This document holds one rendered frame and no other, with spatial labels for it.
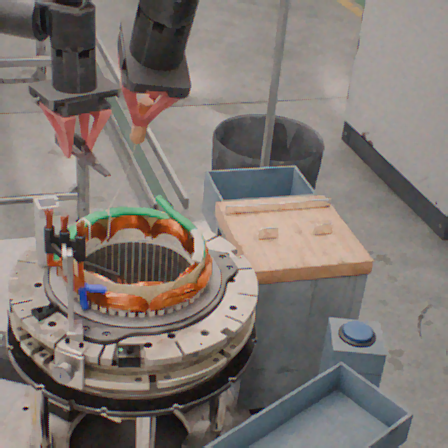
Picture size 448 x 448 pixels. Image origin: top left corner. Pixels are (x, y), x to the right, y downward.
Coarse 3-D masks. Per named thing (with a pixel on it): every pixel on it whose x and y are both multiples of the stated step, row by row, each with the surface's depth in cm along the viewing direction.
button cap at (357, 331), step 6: (348, 324) 108; (354, 324) 108; (360, 324) 108; (366, 324) 108; (342, 330) 108; (348, 330) 107; (354, 330) 107; (360, 330) 107; (366, 330) 107; (372, 330) 108; (348, 336) 106; (354, 336) 106; (360, 336) 106; (366, 336) 106; (372, 336) 107; (360, 342) 106; (366, 342) 106
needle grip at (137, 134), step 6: (144, 96) 90; (144, 102) 89; (150, 102) 89; (138, 108) 90; (144, 108) 89; (150, 108) 89; (132, 126) 92; (138, 126) 91; (132, 132) 92; (138, 132) 92; (144, 132) 92; (132, 138) 93; (138, 138) 93
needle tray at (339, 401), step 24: (312, 384) 95; (336, 384) 99; (360, 384) 96; (288, 408) 93; (312, 408) 97; (336, 408) 97; (360, 408) 97; (384, 408) 94; (240, 432) 88; (264, 432) 92; (288, 432) 93; (312, 432) 93; (336, 432) 94; (360, 432) 94; (384, 432) 89; (408, 432) 93
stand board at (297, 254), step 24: (216, 216) 129; (240, 216) 126; (264, 216) 126; (288, 216) 127; (312, 216) 128; (336, 216) 128; (240, 240) 120; (264, 240) 120; (288, 240) 121; (312, 240) 121; (336, 240) 122; (264, 264) 115; (288, 264) 115; (312, 264) 116; (336, 264) 117; (360, 264) 118
